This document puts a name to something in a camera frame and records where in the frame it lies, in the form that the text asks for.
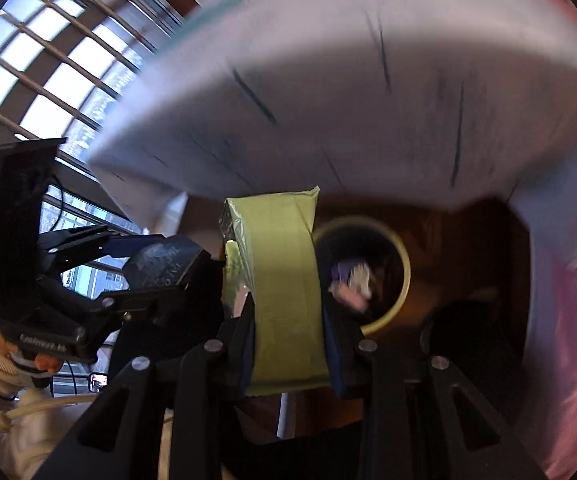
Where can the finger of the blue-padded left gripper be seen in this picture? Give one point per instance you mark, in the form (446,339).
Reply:
(65,249)
(151,302)

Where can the green snack packet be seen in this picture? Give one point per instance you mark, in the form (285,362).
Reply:
(273,234)

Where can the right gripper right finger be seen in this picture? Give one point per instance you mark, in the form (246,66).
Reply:
(351,357)

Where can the window with metal grille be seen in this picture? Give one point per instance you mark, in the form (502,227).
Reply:
(63,65)

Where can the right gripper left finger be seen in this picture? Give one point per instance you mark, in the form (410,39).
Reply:
(223,365)

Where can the pink bed sheet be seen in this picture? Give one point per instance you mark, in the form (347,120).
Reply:
(547,424)

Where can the black foil wrapper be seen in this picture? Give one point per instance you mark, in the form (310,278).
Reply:
(164,263)

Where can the yellow-rimmed trash bin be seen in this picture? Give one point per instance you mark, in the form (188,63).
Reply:
(364,270)

